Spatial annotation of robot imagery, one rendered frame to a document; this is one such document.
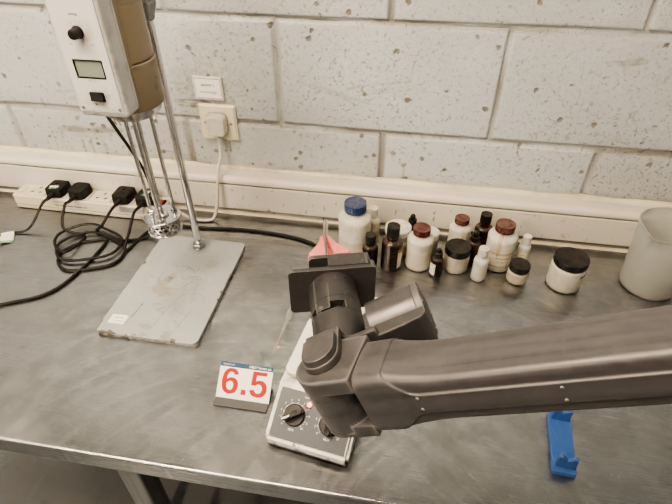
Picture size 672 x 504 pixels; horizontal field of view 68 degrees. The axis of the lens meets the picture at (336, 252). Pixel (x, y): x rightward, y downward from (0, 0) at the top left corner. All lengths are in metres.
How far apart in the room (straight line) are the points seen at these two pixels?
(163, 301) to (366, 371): 0.68
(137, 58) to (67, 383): 0.55
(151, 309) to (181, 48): 0.54
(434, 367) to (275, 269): 0.72
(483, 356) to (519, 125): 0.78
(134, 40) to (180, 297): 0.49
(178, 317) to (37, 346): 0.25
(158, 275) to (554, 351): 0.87
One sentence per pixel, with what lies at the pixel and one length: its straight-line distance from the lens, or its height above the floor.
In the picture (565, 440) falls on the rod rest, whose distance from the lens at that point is 0.88.
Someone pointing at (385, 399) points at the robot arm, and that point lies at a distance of 0.42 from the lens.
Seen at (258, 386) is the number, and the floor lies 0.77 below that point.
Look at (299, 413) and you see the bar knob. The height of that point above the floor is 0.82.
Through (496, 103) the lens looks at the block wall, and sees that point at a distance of 1.10.
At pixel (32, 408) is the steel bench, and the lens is 0.98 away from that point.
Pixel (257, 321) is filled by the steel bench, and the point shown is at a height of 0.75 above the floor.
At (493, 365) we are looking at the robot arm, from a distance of 0.39.
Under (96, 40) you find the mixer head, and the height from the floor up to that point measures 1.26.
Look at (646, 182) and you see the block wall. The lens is 1.25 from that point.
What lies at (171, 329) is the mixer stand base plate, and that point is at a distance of 0.99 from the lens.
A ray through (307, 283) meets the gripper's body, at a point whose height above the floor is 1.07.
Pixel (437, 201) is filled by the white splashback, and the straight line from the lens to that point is 1.14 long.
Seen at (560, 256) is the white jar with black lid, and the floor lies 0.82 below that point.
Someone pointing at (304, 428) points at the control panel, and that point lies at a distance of 0.78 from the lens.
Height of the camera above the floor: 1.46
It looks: 39 degrees down
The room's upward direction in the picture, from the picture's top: straight up
